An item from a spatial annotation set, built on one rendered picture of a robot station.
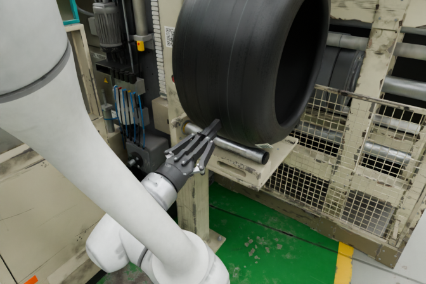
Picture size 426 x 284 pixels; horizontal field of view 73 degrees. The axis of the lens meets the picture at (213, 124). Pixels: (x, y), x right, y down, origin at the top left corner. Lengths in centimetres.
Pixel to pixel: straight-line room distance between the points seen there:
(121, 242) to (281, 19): 59
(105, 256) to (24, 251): 78
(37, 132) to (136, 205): 16
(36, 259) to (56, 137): 115
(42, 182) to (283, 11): 101
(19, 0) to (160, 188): 51
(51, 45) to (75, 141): 12
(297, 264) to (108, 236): 136
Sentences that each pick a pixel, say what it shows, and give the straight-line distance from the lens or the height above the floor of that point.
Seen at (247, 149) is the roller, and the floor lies 92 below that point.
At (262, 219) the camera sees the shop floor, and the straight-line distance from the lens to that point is 199.
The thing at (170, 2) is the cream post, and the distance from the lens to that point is 107.
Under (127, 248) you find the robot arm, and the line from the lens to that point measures 62.
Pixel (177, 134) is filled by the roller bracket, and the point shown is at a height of 90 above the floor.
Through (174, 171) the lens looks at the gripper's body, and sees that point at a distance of 68.
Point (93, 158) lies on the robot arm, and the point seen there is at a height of 128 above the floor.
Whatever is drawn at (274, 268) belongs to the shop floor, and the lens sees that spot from 179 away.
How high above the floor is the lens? 148
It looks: 31 degrees down
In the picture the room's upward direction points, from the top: straight up
